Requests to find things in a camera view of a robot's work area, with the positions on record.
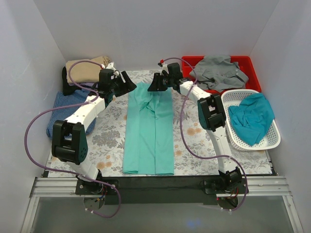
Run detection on floral patterned table mat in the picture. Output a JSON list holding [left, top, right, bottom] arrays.
[[48, 69, 273, 177]]

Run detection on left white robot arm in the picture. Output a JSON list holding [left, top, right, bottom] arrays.
[[52, 68, 137, 194]]

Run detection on folded beige shirt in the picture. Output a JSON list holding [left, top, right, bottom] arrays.
[[66, 56, 111, 84]]

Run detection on blue checkered shirt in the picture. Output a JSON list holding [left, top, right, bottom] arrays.
[[46, 88, 97, 140]]

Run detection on teal blue t shirt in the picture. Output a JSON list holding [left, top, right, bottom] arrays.
[[228, 93, 275, 146]]

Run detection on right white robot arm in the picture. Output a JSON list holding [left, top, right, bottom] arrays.
[[148, 60, 242, 193]]

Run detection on grey polo shirt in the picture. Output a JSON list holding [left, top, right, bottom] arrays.
[[190, 55, 249, 92]]

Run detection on folded lavender shirt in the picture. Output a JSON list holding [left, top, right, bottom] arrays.
[[69, 82, 98, 89]]

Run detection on folded black garment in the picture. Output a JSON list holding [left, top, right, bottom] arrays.
[[62, 67, 75, 96]]

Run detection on aluminium frame rail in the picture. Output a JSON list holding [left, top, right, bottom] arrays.
[[21, 176, 303, 233]]

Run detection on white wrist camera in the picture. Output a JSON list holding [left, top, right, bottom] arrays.
[[158, 60, 169, 76], [101, 62, 120, 76]]

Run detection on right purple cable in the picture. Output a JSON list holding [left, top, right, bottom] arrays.
[[157, 57, 248, 212]]

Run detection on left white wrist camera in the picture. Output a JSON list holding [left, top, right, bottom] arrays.
[[101, 62, 120, 76]]

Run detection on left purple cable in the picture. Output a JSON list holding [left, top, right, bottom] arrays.
[[24, 60, 121, 218]]

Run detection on white plastic basket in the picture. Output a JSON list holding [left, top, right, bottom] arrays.
[[221, 89, 281, 151]]

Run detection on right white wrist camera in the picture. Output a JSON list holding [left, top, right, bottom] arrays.
[[158, 60, 169, 76]]

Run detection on mint green t shirt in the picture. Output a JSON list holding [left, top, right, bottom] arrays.
[[122, 83, 174, 175]]

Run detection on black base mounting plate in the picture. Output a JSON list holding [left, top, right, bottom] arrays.
[[75, 175, 248, 205]]

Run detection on red plastic tray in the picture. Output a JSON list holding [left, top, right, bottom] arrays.
[[181, 56, 261, 92]]

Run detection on purple cable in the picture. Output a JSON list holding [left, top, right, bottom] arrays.
[[157, 57, 248, 212], [24, 60, 121, 218]]

